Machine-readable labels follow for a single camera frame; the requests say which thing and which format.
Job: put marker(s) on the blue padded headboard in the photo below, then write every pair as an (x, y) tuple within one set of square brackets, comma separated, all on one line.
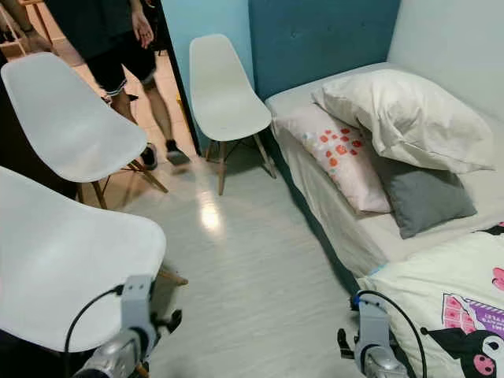
[(319, 35)]

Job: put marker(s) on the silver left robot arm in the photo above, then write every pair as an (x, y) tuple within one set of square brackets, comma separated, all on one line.
[(118, 354)]

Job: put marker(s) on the large white plastic chair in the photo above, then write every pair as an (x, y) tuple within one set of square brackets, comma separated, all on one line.
[(71, 260)]

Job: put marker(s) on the person in black shorts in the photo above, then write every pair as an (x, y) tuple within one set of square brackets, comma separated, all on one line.
[(98, 27)]

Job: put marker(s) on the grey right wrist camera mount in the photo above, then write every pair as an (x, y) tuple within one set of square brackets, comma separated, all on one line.
[(372, 319)]

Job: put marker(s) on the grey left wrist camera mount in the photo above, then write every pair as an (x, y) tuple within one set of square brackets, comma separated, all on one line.
[(138, 303)]

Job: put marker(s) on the grey square cushion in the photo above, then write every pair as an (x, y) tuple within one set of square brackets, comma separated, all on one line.
[(425, 197)]

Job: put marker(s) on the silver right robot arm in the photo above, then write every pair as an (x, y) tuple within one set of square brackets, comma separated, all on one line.
[(384, 364)]

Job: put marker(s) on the small white chair wooden legs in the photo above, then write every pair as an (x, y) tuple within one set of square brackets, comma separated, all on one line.
[(220, 90)]

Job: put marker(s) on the pink pillow with orange print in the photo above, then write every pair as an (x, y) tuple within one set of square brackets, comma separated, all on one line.
[(339, 153)]

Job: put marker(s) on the large white pillow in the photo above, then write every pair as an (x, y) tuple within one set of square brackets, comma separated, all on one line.
[(413, 114)]

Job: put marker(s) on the white chair with wooden legs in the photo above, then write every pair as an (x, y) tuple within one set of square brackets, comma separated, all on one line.
[(67, 118)]

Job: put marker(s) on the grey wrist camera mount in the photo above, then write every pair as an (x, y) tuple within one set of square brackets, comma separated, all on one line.
[(138, 303), (372, 319)]

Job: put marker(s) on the white cartoon print blanket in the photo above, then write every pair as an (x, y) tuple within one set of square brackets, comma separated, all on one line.
[(425, 276)]

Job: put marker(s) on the bed with white sheet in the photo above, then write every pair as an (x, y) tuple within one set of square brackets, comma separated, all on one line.
[(490, 189)]

